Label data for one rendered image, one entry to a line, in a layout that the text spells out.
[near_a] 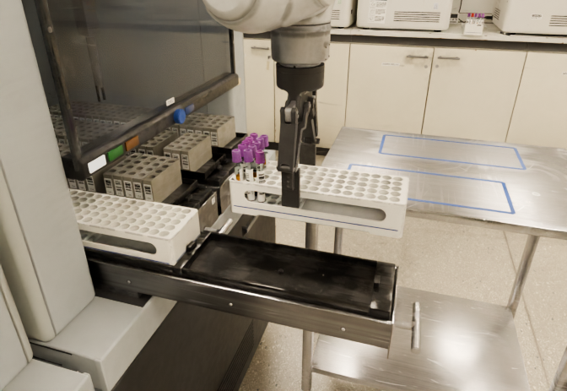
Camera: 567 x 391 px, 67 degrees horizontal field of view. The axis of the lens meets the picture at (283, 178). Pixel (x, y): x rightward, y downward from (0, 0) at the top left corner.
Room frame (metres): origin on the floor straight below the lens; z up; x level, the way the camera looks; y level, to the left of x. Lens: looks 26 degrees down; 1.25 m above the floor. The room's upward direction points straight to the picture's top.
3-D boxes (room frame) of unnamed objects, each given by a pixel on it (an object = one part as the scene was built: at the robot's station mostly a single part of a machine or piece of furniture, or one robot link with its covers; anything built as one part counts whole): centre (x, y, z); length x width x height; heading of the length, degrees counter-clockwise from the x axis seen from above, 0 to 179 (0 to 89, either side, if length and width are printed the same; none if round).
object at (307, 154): (0.72, -0.04, 0.93); 0.03 x 0.01 x 0.07; 72
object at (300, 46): (0.66, -0.03, 1.15); 0.09 x 0.09 x 0.06
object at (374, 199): (0.66, -0.06, 0.89); 0.30 x 0.10 x 0.06; 73
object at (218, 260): (0.60, 0.13, 0.78); 0.73 x 0.14 x 0.09; 73
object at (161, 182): (0.79, 0.25, 0.85); 0.12 x 0.02 x 0.06; 164
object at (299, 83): (0.66, -0.03, 1.07); 0.08 x 0.07 x 0.09; 163
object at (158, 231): (0.65, 0.31, 0.83); 0.30 x 0.10 x 0.06; 73
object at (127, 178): (0.81, 0.29, 0.85); 0.12 x 0.02 x 0.06; 163
